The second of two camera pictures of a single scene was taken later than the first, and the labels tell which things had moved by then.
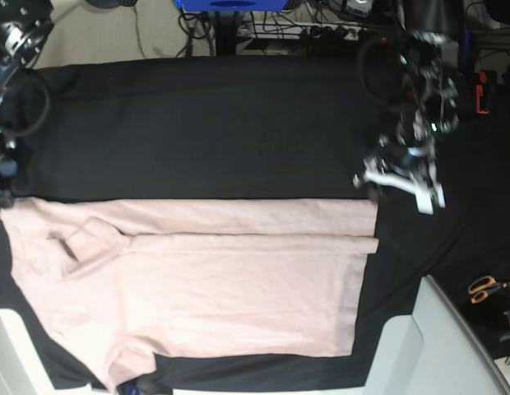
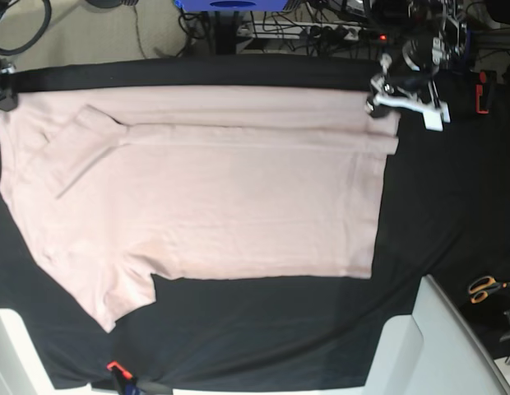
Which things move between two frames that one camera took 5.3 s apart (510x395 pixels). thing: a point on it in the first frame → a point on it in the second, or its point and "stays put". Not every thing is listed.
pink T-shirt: (114, 282) → (108, 188)
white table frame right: (433, 351) stays put
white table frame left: (17, 367) stays put
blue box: (234, 5) stays put
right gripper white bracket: (425, 192) → (433, 113)
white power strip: (300, 31) stays put
